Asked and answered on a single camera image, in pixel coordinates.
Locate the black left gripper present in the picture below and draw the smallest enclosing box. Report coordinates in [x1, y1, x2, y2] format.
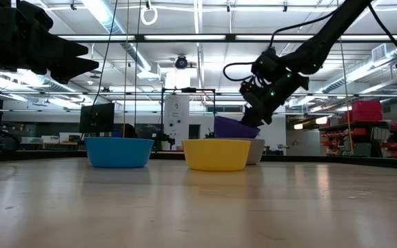
[0, 0, 100, 85]

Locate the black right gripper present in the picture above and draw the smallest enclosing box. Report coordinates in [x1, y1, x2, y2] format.
[241, 47, 310, 129]

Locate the purple plastic bowl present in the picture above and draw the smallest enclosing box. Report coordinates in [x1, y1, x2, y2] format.
[213, 115, 261, 140]

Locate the blue plastic bowl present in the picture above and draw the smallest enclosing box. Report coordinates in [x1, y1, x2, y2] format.
[83, 136, 155, 169]

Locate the dark storage shelf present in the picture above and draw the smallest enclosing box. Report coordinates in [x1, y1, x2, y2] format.
[318, 119, 397, 158]

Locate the light gray plastic bowl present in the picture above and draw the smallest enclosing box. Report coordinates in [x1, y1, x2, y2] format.
[245, 138, 266, 166]

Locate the yellow plastic bowl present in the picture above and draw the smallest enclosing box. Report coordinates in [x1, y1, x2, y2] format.
[181, 138, 252, 172]

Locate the black computer monitor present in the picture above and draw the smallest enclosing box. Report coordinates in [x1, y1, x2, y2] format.
[79, 102, 116, 135]

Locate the white pillar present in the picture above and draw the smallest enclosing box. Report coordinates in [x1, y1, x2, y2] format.
[163, 94, 191, 151]

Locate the red storage bin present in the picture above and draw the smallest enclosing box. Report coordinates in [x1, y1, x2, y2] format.
[347, 100, 384, 123]

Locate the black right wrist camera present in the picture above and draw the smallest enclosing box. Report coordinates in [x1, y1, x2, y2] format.
[238, 76, 260, 103]

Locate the black hanging cable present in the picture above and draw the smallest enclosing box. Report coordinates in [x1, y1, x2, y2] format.
[90, 0, 119, 106]

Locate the black metal station frame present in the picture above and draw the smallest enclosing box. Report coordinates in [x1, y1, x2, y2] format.
[159, 87, 217, 152]

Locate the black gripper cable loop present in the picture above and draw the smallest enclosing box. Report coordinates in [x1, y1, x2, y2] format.
[222, 61, 256, 83]

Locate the white ring light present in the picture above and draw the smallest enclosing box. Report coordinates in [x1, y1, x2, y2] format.
[140, 6, 159, 26]

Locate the thin yellow hanging cord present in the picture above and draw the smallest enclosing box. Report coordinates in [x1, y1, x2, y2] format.
[338, 37, 355, 156]

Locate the black round ceiling camera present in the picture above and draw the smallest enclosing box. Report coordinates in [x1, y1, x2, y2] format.
[174, 54, 190, 70]

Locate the black frame light bar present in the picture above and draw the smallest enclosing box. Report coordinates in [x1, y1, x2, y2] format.
[55, 33, 397, 44]

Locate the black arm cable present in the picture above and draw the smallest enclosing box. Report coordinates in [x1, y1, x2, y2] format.
[367, 2, 397, 79]

